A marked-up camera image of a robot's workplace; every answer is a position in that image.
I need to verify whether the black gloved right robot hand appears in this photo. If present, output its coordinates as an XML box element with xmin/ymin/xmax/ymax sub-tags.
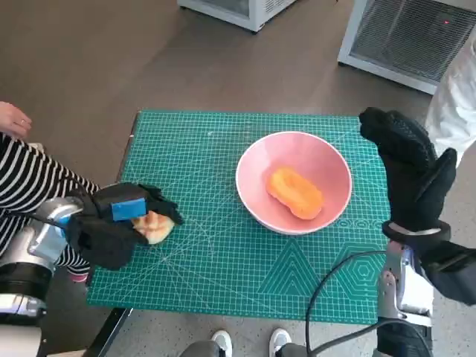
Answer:
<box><xmin>358</xmin><ymin>106</ymin><xmax>458</xmax><ymax>232</ymax></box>

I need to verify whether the long orange striped toy bread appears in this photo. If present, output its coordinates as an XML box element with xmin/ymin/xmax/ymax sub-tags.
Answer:
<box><xmin>266</xmin><ymin>167</ymin><xmax>324</xmax><ymax>220</ymax></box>

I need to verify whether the white cabinet with mesh panel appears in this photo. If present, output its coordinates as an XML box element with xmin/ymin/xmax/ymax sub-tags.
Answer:
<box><xmin>337</xmin><ymin>0</ymin><xmax>476</xmax><ymax>96</ymax></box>

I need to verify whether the green cutting mat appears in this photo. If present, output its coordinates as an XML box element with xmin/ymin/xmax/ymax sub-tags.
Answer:
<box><xmin>86</xmin><ymin>108</ymin><xmax>395</xmax><ymax>324</ymax></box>

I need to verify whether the black cable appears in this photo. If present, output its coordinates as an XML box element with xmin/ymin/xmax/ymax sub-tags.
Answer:
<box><xmin>305</xmin><ymin>249</ymin><xmax>387</xmax><ymax>353</ymax></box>
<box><xmin>312</xmin><ymin>320</ymin><xmax>434</xmax><ymax>354</ymax></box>

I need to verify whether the white sneaker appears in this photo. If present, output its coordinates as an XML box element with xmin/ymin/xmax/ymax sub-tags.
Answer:
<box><xmin>269</xmin><ymin>327</ymin><xmax>293</xmax><ymax>354</ymax></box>
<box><xmin>211</xmin><ymin>328</ymin><xmax>234</xmax><ymax>357</ymax></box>

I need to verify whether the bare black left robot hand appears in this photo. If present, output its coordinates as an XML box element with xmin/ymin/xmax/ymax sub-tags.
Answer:
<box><xmin>92</xmin><ymin>181</ymin><xmax>185</xmax><ymax>225</ymax></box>

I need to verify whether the round pale toy bread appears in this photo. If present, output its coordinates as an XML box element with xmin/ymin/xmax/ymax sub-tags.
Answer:
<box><xmin>132</xmin><ymin>210</ymin><xmax>175</xmax><ymax>245</ymax></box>

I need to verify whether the person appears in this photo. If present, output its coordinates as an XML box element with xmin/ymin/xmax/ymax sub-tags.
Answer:
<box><xmin>0</xmin><ymin>100</ymin><xmax>103</xmax><ymax>284</ymax></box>
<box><xmin>425</xmin><ymin>36</ymin><xmax>476</xmax><ymax>164</ymax></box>

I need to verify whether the pink bowl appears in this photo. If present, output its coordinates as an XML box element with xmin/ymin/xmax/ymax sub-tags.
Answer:
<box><xmin>235</xmin><ymin>130</ymin><xmax>353</xmax><ymax>236</ymax></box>

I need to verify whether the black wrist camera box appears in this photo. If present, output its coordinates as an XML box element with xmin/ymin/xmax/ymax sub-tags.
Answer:
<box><xmin>416</xmin><ymin>237</ymin><xmax>476</xmax><ymax>308</ymax></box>
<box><xmin>68</xmin><ymin>214</ymin><xmax>149</xmax><ymax>271</ymax></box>

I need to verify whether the dark grey leg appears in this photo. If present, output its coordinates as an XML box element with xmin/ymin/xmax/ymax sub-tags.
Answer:
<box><xmin>277</xmin><ymin>341</ymin><xmax>313</xmax><ymax>357</ymax></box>
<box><xmin>180</xmin><ymin>340</ymin><xmax>222</xmax><ymax>357</ymax></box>

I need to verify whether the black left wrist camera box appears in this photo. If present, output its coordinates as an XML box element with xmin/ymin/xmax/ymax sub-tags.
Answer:
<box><xmin>68</xmin><ymin>214</ymin><xmax>149</xmax><ymax>271</ymax></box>

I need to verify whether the black table frame bar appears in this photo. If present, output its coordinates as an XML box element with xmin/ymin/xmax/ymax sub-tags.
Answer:
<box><xmin>89</xmin><ymin>307</ymin><xmax>134</xmax><ymax>357</ymax></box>

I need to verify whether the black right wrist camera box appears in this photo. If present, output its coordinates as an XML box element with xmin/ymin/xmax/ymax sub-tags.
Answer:
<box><xmin>416</xmin><ymin>237</ymin><xmax>476</xmax><ymax>308</ymax></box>

